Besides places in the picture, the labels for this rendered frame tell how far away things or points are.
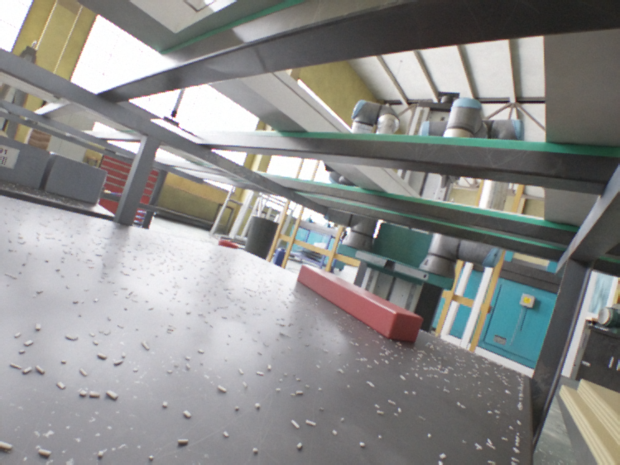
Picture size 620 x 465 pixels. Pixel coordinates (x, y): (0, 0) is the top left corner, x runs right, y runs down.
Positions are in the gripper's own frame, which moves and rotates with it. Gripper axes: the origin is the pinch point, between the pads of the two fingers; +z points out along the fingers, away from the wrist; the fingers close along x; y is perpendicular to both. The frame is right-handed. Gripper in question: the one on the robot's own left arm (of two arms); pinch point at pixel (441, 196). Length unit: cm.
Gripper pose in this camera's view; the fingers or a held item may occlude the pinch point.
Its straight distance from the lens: 108.1
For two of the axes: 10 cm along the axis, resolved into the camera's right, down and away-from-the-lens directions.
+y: 7.1, 2.1, -6.8
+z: -3.1, 9.5, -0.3
